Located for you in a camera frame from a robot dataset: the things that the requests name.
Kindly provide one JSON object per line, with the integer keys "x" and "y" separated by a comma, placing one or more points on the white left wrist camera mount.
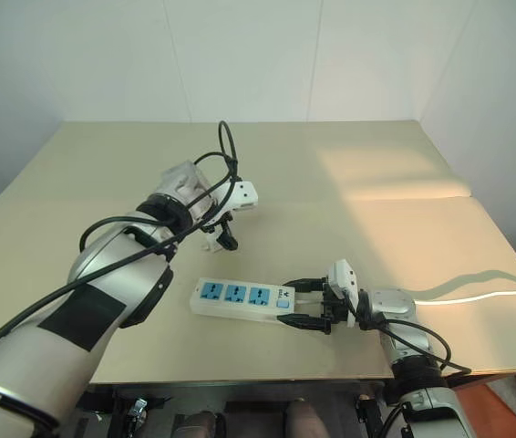
{"x": 245, "y": 191}

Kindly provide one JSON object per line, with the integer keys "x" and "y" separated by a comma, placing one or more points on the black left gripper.
{"x": 222, "y": 220}

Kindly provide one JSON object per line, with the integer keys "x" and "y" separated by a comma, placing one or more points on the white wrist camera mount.
{"x": 245, "y": 191}
{"x": 342, "y": 276}

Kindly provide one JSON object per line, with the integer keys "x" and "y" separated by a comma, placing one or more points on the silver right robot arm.
{"x": 397, "y": 303}

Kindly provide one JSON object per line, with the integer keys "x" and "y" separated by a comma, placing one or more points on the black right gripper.
{"x": 336, "y": 311}

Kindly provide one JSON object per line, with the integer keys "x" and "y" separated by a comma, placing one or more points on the metal table frame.
{"x": 249, "y": 385}

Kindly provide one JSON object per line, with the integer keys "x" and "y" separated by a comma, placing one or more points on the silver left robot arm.
{"x": 116, "y": 260}

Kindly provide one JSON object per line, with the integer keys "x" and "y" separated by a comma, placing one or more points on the silver metal clamp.
{"x": 138, "y": 407}

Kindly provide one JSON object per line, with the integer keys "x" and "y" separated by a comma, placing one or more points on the white power strip blue sockets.
{"x": 240, "y": 299}

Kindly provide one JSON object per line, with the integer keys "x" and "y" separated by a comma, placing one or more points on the white charger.
{"x": 212, "y": 244}

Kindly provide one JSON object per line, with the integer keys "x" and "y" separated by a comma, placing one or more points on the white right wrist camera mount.
{"x": 342, "y": 276}

